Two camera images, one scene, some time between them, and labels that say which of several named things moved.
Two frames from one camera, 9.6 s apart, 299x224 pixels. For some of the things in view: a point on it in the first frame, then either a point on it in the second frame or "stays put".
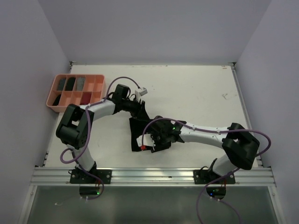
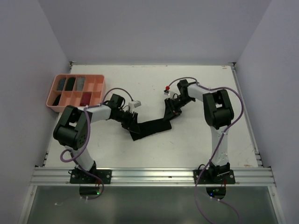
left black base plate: (77, 176) stays put
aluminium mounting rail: (60, 177) stays put
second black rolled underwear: (56, 101) stays put
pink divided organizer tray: (80, 89) stays put
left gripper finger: (142, 114) to (134, 126)
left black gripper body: (131, 106) to (125, 118)
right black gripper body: (160, 141) to (179, 102)
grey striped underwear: (80, 83) stays put
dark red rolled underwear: (86, 98) stays put
